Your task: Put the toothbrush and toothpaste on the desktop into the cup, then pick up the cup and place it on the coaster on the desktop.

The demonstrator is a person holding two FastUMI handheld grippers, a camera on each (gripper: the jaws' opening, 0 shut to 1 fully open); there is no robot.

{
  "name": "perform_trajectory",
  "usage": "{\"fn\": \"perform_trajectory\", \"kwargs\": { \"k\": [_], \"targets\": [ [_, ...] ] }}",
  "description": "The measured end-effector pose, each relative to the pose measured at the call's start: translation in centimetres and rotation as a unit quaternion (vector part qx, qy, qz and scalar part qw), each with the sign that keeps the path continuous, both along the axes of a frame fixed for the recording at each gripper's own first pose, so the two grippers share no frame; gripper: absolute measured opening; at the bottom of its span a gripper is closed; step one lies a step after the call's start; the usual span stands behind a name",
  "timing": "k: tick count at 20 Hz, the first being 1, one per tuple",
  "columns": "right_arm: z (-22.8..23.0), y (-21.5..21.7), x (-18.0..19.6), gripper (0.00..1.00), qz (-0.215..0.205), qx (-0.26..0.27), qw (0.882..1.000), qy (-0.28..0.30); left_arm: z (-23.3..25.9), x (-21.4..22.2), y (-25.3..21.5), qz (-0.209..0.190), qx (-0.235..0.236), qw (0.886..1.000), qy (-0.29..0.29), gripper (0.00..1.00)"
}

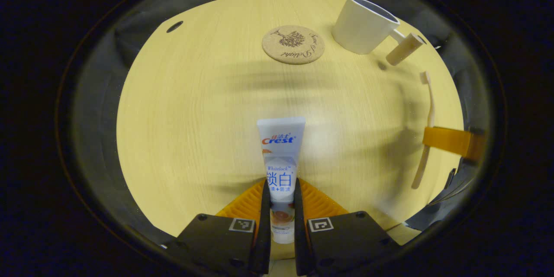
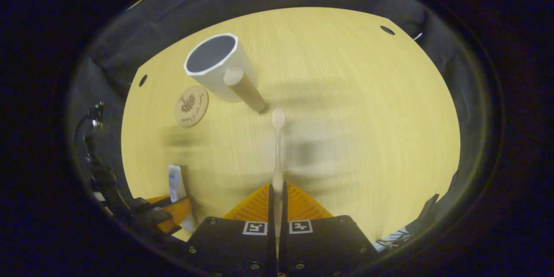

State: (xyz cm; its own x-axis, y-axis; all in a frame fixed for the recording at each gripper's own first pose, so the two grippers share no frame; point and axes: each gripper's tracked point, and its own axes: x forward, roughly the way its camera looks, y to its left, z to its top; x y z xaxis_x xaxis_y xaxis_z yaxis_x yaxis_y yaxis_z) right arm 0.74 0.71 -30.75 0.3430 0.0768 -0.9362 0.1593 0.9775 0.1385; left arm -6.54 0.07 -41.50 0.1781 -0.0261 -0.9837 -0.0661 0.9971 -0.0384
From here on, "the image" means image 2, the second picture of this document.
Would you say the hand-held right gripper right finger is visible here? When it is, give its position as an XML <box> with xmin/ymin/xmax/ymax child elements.
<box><xmin>279</xmin><ymin>182</ymin><xmax>379</xmax><ymax>277</ymax></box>

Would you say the white toothpaste tube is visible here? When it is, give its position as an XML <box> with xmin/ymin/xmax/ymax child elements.
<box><xmin>168</xmin><ymin>164</ymin><xmax>197</xmax><ymax>232</ymax></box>

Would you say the white cup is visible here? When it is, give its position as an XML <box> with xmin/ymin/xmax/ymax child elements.
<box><xmin>184</xmin><ymin>33</ymin><xmax>269</xmax><ymax>114</ymax></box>

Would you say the round wooden coaster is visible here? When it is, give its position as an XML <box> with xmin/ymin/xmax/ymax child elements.
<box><xmin>174</xmin><ymin>86</ymin><xmax>209</xmax><ymax>128</ymax></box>

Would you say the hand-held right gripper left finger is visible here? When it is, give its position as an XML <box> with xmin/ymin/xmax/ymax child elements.
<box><xmin>186</xmin><ymin>184</ymin><xmax>277</xmax><ymax>277</ymax></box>

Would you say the beige toothbrush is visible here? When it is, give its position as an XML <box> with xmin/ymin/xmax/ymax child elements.
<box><xmin>272</xmin><ymin>108</ymin><xmax>286</xmax><ymax>243</ymax></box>

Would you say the light wooden desktop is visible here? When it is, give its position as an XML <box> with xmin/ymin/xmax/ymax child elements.
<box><xmin>121</xmin><ymin>6</ymin><xmax>461</xmax><ymax>243</ymax></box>

